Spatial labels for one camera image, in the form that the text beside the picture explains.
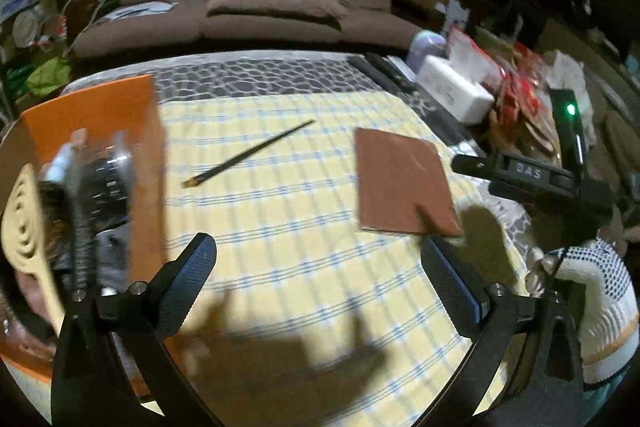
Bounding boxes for green bag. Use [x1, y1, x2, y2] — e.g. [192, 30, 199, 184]
[25, 57, 71, 95]

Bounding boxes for white plastic bag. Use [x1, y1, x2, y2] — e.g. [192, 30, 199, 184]
[545, 51, 587, 92]

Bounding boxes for clear jar of black beads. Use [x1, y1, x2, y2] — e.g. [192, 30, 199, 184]
[45, 129, 138, 233]

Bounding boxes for yellow plaid tablecloth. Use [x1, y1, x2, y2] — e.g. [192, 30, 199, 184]
[100, 94, 536, 427]

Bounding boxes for purple container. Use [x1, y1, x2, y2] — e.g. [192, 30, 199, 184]
[406, 32, 447, 70]

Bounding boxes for pile of red packets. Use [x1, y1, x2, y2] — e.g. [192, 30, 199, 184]
[492, 47, 556, 148]

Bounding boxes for round tin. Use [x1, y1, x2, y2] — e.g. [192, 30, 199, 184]
[12, 12, 41, 48]

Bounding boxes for black paintbrush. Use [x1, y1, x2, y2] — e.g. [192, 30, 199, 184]
[182, 119, 317, 188]

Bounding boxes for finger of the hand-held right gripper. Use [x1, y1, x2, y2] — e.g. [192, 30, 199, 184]
[451, 152, 501, 180]

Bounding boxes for white papers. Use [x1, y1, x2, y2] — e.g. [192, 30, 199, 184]
[102, 1, 176, 20]

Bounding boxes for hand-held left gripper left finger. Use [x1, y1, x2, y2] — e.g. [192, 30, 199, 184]
[50, 232, 223, 427]

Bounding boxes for brown notebook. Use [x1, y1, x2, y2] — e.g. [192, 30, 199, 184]
[353, 127, 463, 238]

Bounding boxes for white spray bottle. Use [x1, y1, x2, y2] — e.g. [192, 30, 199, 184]
[42, 142, 73, 188]

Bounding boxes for white tissue box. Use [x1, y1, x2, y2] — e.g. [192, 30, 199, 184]
[416, 56, 495, 124]

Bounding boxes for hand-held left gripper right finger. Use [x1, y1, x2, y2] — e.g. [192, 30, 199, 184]
[421, 234, 587, 427]

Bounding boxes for red and white packet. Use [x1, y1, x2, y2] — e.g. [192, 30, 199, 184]
[446, 26, 503, 88]

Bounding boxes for orange cardboard box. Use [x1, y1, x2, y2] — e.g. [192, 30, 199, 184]
[0, 74, 201, 408]

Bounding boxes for tan slotted wooden spatula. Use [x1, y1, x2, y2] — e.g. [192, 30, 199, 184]
[0, 166, 68, 328]

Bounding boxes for person's right hand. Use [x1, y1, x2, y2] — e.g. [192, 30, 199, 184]
[525, 237, 640, 385]

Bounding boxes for dark grey cloth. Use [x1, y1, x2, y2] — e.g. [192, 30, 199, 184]
[50, 227, 133, 288]

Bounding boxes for black remote control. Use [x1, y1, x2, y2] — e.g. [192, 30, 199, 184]
[348, 56, 401, 94]
[367, 53, 417, 92]

